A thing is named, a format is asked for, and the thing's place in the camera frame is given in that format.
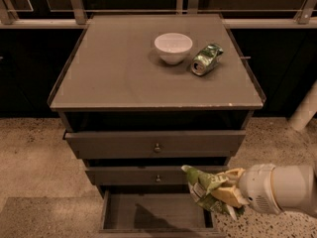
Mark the white bowl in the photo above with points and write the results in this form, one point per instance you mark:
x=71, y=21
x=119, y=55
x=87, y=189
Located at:
x=173, y=48

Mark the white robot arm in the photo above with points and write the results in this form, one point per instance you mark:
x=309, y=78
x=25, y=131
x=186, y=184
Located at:
x=295, y=189

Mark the dark grey drawer cabinet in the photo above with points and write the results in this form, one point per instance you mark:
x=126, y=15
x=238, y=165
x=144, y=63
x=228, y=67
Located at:
x=116, y=82

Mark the green jalapeno chip bag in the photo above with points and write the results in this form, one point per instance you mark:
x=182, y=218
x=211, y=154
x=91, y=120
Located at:
x=201, y=184

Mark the white cylindrical post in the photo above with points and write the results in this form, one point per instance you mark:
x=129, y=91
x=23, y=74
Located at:
x=305, y=110

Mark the drawer with knob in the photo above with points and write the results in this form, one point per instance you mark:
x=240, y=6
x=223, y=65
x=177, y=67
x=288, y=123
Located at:
x=155, y=144
x=155, y=175

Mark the metal window rail frame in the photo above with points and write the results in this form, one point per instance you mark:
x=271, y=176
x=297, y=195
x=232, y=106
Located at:
x=235, y=14

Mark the middle drawer with knob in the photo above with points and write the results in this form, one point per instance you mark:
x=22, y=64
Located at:
x=155, y=175

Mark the crushed green soda can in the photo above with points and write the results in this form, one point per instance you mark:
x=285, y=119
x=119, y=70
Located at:
x=206, y=59

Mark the top drawer with knob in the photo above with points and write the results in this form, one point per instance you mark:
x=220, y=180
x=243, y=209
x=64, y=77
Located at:
x=155, y=144

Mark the open bottom drawer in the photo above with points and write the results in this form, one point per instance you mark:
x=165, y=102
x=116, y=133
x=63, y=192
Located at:
x=155, y=215

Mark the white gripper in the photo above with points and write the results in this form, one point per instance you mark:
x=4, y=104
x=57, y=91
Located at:
x=259, y=187

